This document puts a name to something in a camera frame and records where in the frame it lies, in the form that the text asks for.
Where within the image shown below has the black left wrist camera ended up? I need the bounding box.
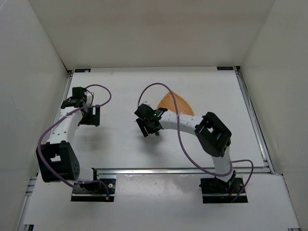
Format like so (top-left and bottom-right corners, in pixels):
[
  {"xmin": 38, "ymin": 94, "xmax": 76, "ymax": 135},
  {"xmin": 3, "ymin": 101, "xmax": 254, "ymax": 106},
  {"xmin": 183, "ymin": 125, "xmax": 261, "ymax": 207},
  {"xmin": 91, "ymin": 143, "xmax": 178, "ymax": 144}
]
[{"xmin": 61, "ymin": 87, "xmax": 94, "ymax": 109}]

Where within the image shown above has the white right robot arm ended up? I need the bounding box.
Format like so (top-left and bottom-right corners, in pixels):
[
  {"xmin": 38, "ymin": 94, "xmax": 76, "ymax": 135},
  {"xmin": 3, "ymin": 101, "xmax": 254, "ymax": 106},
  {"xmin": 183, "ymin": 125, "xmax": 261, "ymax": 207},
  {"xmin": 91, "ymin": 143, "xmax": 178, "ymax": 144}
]
[{"xmin": 134, "ymin": 103, "xmax": 236, "ymax": 193}]

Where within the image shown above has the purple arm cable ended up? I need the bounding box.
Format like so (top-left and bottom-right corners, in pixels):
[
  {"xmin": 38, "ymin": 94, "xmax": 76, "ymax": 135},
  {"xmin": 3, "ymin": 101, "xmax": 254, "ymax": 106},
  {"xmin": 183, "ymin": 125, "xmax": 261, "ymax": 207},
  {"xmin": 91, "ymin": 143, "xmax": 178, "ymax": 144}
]
[
  {"xmin": 137, "ymin": 83, "xmax": 255, "ymax": 203},
  {"xmin": 39, "ymin": 84, "xmax": 112, "ymax": 200}
]

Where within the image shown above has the woven triangular fruit basket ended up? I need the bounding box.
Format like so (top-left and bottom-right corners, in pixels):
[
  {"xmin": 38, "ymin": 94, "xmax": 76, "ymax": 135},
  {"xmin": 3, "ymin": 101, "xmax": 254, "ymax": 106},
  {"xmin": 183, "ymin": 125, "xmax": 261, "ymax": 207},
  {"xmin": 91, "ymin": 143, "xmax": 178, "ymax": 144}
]
[{"xmin": 157, "ymin": 92, "xmax": 195, "ymax": 116}]

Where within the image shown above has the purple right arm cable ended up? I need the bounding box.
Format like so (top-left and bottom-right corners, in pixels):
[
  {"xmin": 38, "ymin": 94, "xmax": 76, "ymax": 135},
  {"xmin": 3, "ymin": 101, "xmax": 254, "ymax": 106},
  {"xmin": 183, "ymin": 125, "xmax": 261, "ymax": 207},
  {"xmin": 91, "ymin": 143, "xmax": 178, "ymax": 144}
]
[{"xmin": 137, "ymin": 83, "xmax": 255, "ymax": 203}]

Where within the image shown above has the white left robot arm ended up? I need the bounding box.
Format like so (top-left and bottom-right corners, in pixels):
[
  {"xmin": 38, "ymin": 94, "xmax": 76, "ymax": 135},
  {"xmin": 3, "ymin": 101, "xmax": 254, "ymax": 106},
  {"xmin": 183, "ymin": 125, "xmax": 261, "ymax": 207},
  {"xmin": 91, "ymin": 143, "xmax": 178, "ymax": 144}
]
[{"xmin": 36, "ymin": 106, "xmax": 100, "ymax": 188}]

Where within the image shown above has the aluminium table frame rail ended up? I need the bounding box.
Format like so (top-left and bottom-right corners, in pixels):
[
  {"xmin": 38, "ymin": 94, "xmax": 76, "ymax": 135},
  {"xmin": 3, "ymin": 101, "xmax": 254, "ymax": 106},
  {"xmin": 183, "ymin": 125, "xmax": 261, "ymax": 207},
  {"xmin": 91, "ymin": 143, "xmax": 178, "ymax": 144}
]
[{"xmin": 18, "ymin": 66, "xmax": 301, "ymax": 231}]

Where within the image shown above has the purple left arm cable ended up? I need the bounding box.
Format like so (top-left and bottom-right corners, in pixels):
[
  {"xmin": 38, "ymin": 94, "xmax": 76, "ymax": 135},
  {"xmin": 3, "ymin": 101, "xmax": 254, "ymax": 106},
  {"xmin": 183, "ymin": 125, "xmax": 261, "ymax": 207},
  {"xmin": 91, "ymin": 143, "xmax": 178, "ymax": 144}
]
[{"xmin": 39, "ymin": 84, "xmax": 112, "ymax": 200}]

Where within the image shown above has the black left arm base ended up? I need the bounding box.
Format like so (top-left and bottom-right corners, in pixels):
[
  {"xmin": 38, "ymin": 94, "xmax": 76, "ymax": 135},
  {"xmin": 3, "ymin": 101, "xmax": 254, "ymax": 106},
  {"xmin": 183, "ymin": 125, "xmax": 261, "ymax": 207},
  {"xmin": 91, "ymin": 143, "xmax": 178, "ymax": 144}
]
[{"xmin": 71, "ymin": 175, "xmax": 116, "ymax": 203}]

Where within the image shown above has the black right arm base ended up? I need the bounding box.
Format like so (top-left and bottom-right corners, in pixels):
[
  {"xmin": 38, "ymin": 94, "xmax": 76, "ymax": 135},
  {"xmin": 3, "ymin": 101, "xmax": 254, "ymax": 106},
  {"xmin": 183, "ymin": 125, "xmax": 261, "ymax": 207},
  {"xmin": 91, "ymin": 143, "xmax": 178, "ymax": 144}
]
[{"xmin": 199, "ymin": 177, "xmax": 248, "ymax": 204}]

